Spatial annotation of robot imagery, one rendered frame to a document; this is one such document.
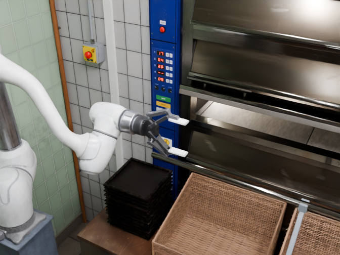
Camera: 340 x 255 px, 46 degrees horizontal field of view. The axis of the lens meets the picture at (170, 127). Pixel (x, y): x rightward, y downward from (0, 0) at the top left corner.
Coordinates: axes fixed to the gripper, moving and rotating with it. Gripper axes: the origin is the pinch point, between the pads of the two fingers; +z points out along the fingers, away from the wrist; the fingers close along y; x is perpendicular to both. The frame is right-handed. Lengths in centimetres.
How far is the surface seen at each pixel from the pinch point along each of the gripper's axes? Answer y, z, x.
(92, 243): 91, -58, -5
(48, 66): 14, -117, -50
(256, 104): 4.4, 12.1, -46.3
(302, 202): 31, 42, -24
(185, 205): 80, -22, -47
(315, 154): 30, 40, -60
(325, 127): 7, 42, -46
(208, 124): 31, -16, -60
